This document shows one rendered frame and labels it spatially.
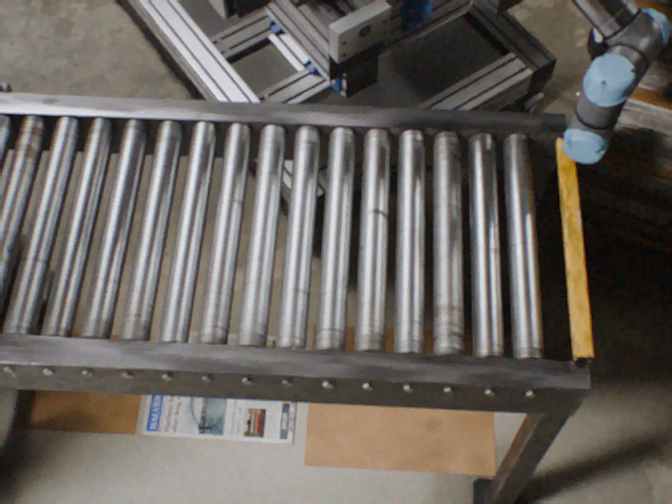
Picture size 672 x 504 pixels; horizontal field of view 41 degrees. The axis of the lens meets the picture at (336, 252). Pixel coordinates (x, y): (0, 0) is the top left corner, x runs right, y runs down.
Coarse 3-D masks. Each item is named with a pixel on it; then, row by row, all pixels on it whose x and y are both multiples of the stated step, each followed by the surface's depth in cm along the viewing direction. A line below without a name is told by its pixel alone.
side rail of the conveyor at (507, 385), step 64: (0, 384) 154; (64, 384) 152; (128, 384) 150; (192, 384) 149; (256, 384) 147; (320, 384) 146; (384, 384) 144; (448, 384) 143; (512, 384) 142; (576, 384) 142
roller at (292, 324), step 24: (312, 144) 166; (312, 168) 164; (312, 192) 161; (288, 216) 160; (312, 216) 159; (288, 240) 157; (312, 240) 157; (288, 264) 154; (288, 288) 151; (288, 312) 149; (288, 336) 147
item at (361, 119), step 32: (0, 96) 172; (32, 96) 172; (64, 96) 172; (96, 96) 172; (192, 128) 171; (224, 128) 170; (256, 128) 170; (288, 128) 169; (320, 128) 169; (352, 128) 168; (384, 128) 168; (416, 128) 167; (448, 128) 167; (480, 128) 167; (512, 128) 167; (544, 128) 167; (288, 160) 178; (320, 160) 178; (544, 160) 174
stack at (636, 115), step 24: (648, 72) 187; (624, 120) 200; (648, 120) 198; (624, 144) 208; (648, 144) 204; (600, 168) 219; (624, 168) 215; (600, 192) 226; (624, 192) 223; (648, 192) 219; (552, 216) 242; (648, 216) 226; (600, 240) 245; (648, 240) 234; (648, 264) 242
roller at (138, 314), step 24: (168, 144) 166; (168, 168) 164; (168, 192) 162; (144, 216) 159; (168, 216) 160; (144, 240) 156; (144, 264) 154; (144, 288) 151; (144, 312) 150; (120, 336) 148; (144, 336) 148
